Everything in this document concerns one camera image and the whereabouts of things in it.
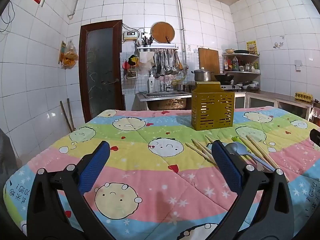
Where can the yellow egg carton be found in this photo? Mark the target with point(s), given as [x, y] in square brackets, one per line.
[303, 96]

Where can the printed pastel blanket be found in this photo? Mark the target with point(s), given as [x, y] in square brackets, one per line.
[140, 180]

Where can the wall socket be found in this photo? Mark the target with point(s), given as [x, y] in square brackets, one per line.
[298, 65]

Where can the decorative wall hooks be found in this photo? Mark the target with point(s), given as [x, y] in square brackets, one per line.
[278, 45]

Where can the bent white wall pipe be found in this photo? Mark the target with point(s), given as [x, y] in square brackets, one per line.
[76, 2]

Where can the sink faucet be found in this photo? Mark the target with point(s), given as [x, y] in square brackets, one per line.
[167, 87]

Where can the wooden stick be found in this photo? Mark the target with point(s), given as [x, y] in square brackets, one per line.
[65, 117]
[70, 115]

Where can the light blue spoon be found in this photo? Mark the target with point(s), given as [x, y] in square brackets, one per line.
[237, 147]

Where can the row of condiment bottles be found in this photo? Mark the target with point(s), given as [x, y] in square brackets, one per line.
[235, 65]

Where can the utensil cup on rack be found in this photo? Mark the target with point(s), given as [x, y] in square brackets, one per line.
[147, 42]

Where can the round wooden lid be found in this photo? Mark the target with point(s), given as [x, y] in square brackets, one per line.
[162, 32]

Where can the steel pot with lid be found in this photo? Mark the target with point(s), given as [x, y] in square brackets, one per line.
[202, 75]

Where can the hanging white cloth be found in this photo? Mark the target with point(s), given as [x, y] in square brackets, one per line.
[146, 60]

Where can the vertical wall pipe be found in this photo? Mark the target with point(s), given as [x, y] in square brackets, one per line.
[181, 22]

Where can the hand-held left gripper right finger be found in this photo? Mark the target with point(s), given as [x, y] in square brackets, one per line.
[227, 166]

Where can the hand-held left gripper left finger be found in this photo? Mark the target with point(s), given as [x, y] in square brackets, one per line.
[96, 165]

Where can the corner wall shelf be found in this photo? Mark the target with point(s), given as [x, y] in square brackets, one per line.
[241, 55]

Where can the wooden chopstick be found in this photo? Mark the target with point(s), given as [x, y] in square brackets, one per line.
[200, 148]
[271, 166]
[198, 153]
[203, 147]
[260, 150]
[209, 139]

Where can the hanging red and yellow bags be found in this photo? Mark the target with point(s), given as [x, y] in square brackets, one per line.
[131, 63]

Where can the metal fork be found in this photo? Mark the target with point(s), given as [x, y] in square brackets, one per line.
[263, 166]

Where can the yellow wall poster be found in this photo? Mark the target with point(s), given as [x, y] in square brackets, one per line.
[251, 47]

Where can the wall control box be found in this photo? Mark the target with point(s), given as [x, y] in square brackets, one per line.
[130, 36]

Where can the row of hanging kitchen utensils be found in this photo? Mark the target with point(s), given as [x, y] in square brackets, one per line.
[167, 62]

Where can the gas stove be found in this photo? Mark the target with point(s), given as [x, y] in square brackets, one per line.
[233, 87]

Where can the black pan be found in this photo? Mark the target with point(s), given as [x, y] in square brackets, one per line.
[241, 51]

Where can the stack of bowls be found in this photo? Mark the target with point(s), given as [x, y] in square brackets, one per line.
[250, 85]

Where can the white soap bottle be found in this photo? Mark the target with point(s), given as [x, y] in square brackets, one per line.
[151, 83]

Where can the brown door with frosted glass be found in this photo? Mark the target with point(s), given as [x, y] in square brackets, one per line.
[100, 67]

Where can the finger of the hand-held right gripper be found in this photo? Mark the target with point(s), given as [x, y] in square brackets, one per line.
[316, 140]

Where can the yellow slotted utensil holder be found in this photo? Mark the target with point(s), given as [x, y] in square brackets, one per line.
[212, 115]

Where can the cream bowl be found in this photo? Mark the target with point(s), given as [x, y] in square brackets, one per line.
[229, 51]

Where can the black wok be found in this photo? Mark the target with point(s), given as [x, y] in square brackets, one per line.
[223, 77]

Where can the metal wall rack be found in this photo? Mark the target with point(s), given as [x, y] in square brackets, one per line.
[157, 47]

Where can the steel sink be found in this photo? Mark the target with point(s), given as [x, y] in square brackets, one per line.
[165, 100]

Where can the hanging orange plastic bag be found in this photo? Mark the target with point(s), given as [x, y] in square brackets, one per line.
[69, 56]

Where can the kitchen cabinet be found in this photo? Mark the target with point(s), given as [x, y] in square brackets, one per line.
[275, 100]

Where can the wooden cutting board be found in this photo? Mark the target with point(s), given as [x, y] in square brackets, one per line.
[208, 60]

